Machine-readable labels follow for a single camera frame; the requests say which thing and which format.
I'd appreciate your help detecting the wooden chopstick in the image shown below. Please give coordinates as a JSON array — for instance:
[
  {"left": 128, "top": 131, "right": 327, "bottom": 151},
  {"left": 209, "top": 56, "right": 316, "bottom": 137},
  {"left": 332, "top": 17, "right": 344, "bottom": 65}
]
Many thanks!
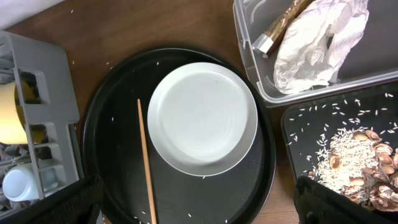
[{"left": 137, "top": 99, "right": 157, "bottom": 224}]

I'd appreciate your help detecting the white napkin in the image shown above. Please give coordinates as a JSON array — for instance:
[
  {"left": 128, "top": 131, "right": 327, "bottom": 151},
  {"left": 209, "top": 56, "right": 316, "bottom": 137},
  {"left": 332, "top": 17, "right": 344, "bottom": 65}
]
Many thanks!
[{"left": 274, "top": 0, "right": 369, "bottom": 95}]

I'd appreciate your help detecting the yellow plastic bowl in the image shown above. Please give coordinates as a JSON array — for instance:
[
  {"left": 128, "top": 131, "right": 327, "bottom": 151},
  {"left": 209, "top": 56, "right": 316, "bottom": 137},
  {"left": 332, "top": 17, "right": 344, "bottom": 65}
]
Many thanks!
[{"left": 1, "top": 82, "right": 28, "bottom": 144}]

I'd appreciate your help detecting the gold snack wrapper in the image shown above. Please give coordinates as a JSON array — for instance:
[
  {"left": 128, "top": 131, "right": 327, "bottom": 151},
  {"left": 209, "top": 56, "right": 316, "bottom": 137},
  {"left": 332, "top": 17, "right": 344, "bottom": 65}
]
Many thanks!
[{"left": 252, "top": 0, "right": 314, "bottom": 58}]

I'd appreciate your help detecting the food scraps and rice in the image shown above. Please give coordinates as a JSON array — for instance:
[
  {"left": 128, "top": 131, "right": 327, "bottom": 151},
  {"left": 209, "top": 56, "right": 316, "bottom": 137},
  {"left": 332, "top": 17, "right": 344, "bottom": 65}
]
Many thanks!
[{"left": 319, "top": 130, "right": 397, "bottom": 212}]

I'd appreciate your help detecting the round black tray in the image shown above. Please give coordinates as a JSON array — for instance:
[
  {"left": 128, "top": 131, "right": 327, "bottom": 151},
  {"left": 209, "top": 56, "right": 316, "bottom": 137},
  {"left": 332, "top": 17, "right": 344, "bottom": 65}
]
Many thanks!
[{"left": 80, "top": 47, "right": 276, "bottom": 223}]

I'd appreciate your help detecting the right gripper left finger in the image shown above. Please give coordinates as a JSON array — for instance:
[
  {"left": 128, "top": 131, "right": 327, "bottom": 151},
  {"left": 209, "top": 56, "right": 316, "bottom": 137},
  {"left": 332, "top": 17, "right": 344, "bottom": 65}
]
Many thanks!
[{"left": 1, "top": 175, "right": 103, "bottom": 224}]

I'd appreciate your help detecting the clear plastic waste bin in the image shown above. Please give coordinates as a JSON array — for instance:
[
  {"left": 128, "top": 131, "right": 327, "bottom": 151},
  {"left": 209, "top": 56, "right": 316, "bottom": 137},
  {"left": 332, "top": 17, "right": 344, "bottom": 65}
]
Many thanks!
[{"left": 233, "top": 0, "right": 397, "bottom": 107}]

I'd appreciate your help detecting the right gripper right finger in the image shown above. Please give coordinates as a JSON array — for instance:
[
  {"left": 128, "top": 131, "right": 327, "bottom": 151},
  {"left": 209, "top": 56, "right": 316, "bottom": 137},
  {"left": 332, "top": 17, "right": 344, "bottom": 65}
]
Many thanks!
[{"left": 294, "top": 176, "right": 392, "bottom": 224}]

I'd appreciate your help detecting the grey round plate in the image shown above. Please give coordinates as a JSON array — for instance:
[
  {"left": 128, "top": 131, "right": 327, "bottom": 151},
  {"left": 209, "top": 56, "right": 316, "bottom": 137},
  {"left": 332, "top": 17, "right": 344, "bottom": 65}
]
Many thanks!
[{"left": 147, "top": 62, "right": 259, "bottom": 177}]

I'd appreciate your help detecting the light blue plastic cup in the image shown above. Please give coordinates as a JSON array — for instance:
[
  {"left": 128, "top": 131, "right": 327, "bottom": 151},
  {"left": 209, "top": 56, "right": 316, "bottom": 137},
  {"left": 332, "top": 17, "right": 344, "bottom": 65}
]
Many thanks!
[{"left": 1, "top": 158, "right": 68, "bottom": 202}]

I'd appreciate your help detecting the grey dishwasher rack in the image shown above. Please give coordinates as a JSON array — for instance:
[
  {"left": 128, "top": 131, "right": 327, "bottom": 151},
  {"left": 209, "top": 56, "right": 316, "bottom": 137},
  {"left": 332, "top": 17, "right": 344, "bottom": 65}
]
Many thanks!
[{"left": 0, "top": 29, "right": 83, "bottom": 220}]

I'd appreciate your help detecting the black rectangular waste tray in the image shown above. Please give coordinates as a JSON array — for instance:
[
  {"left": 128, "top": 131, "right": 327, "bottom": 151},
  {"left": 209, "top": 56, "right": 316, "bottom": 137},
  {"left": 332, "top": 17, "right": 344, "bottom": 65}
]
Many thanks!
[{"left": 280, "top": 82, "right": 398, "bottom": 224}]

